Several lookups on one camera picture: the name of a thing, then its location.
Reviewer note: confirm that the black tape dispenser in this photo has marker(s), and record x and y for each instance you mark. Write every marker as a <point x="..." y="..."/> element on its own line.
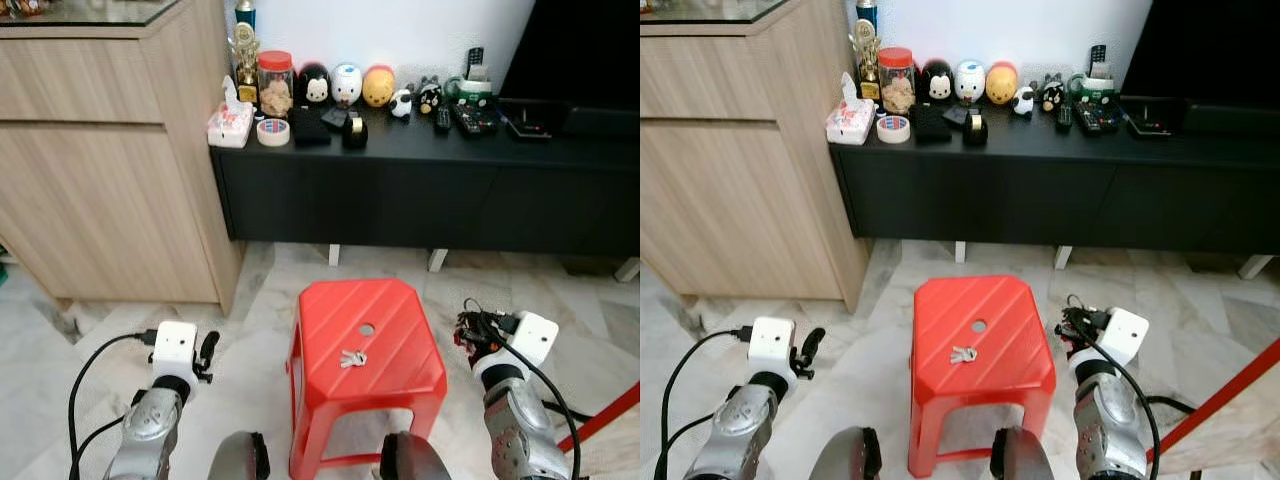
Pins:
<point x="975" y="129"/>
<point x="354" y="132"/>

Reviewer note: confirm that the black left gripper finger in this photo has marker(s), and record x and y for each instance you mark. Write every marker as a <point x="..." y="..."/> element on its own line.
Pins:
<point x="209" y="346"/>
<point x="814" y="342"/>

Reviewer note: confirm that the grey robot leg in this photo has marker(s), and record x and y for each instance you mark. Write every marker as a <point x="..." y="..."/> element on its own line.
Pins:
<point x="1020" y="455"/>
<point x="412" y="460"/>
<point x="240" y="458"/>
<point x="848" y="455"/>

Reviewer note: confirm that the small silver keys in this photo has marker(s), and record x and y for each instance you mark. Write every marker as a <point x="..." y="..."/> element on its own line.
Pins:
<point x="963" y="354"/>
<point x="352" y="358"/>

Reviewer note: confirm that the marble pattern folding table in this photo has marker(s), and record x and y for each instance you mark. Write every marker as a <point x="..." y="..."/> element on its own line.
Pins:
<point x="600" y="415"/>
<point x="1235" y="420"/>

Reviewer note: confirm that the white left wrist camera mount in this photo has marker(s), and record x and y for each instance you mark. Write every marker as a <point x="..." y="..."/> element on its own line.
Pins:
<point x="771" y="342"/>
<point x="175" y="346"/>

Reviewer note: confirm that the small black box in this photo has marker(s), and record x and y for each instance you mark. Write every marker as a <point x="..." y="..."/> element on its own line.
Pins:
<point x="333" y="117"/>
<point x="955" y="114"/>

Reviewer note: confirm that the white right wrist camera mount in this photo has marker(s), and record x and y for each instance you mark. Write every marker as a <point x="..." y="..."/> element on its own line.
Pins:
<point x="536" y="336"/>
<point x="1125" y="333"/>

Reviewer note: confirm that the green and white holder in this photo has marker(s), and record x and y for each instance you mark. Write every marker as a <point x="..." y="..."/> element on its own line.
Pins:
<point x="1096" y="84"/>
<point x="473" y="87"/>

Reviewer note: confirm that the pink patterned tissue box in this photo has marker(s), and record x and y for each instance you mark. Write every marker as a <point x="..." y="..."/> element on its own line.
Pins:
<point x="230" y="124"/>
<point x="850" y="121"/>

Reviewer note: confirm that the small gold trophy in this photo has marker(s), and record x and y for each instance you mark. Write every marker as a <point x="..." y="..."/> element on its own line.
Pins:
<point x="866" y="57"/>
<point x="245" y="60"/>

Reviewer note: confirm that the black low TV cabinet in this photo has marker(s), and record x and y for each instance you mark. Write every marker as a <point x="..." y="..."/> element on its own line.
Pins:
<point x="430" y="190"/>
<point x="1060" y="190"/>

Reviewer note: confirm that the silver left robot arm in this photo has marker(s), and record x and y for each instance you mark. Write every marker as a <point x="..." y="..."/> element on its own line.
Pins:
<point x="150" y="430"/>
<point x="740" y="430"/>

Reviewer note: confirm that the yellow round toy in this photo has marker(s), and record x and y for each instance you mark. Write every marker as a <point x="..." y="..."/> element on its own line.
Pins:
<point x="378" y="88"/>
<point x="1001" y="84"/>

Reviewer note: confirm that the black pouch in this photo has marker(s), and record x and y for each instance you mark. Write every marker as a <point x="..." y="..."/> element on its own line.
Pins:
<point x="932" y="124"/>
<point x="310" y="127"/>

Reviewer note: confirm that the white and blue round toy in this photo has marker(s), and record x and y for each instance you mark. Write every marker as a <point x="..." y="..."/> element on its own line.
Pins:
<point x="970" y="81"/>
<point x="346" y="85"/>

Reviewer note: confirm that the grey robot right leg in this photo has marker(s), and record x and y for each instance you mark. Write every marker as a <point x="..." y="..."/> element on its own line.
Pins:
<point x="412" y="460"/>
<point x="1020" y="455"/>

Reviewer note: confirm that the small black remote control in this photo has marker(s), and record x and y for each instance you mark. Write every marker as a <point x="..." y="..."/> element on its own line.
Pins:
<point x="1063" y="117"/>
<point x="441" y="119"/>

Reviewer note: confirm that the red lidded clear jar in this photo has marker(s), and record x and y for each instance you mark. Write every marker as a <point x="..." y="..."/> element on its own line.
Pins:
<point x="897" y="84"/>
<point x="275" y="88"/>

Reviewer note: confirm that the white tape roll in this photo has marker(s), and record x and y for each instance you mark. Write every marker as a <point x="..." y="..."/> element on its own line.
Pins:
<point x="882" y="129"/>
<point x="262" y="133"/>

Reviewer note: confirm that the small black and white toy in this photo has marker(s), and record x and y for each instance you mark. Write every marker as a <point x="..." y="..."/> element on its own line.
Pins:
<point x="401" y="104"/>
<point x="1023" y="101"/>

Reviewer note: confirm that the red plastic stool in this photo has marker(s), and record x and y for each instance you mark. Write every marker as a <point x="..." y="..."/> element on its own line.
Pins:
<point x="985" y="325"/>
<point x="365" y="330"/>

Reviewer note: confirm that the grey robot left leg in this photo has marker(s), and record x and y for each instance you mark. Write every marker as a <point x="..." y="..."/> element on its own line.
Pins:
<point x="240" y="458"/>
<point x="848" y="455"/>

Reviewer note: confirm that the black flat tray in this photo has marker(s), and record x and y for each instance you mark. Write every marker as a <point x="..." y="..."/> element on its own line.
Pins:
<point x="1148" y="124"/>
<point x="527" y="126"/>

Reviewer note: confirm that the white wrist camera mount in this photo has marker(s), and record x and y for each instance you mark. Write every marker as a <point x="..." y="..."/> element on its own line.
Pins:
<point x="536" y="336"/>
<point x="771" y="342"/>
<point x="175" y="346"/>
<point x="1125" y="333"/>

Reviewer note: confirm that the black round mouse toy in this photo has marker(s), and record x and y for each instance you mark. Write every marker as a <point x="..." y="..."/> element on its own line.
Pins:
<point x="315" y="86"/>
<point x="937" y="83"/>

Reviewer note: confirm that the large black remote control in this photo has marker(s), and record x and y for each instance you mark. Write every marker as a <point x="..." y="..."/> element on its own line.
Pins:
<point x="1096" y="116"/>
<point x="473" y="119"/>

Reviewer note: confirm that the light wooden cabinet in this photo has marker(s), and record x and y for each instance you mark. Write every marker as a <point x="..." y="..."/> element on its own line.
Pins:
<point x="100" y="180"/>
<point x="740" y="180"/>

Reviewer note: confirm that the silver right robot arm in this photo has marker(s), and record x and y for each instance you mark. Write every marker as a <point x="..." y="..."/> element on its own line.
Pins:
<point x="520" y="420"/>
<point x="1105" y="420"/>

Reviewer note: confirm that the black television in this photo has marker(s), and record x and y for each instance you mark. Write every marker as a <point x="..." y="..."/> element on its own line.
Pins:
<point x="1220" y="55"/>
<point x="590" y="60"/>

